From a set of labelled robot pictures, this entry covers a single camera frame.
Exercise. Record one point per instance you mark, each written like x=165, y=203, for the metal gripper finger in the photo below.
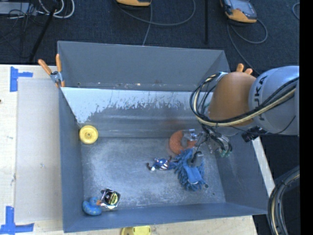
x=199, y=158
x=190, y=135

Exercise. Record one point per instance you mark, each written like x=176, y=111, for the blue fluffy duster mitt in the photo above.
x=190, y=174

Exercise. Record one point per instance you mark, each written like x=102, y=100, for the blue toy figure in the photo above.
x=160, y=165

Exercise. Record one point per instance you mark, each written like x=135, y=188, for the grey metal bin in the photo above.
x=137, y=170

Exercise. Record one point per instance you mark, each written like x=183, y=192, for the black and yellow tape measure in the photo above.
x=111, y=198

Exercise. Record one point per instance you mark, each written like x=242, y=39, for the yellow toy wheel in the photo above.
x=88, y=134

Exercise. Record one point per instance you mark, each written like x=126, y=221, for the blue rubber duck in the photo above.
x=91, y=208

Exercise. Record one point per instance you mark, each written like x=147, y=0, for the pale flat board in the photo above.
x=36, y=143

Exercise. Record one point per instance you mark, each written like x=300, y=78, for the black cylinder on white bracket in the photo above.
x=252, y=133

